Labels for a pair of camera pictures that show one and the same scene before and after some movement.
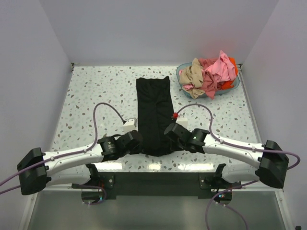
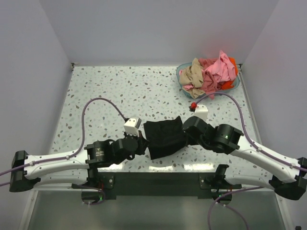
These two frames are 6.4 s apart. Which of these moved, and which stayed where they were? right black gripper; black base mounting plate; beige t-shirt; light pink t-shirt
Moved: right black gripper
Stayed: beige t-shirt; black base mounting plate; light pink t-shirt
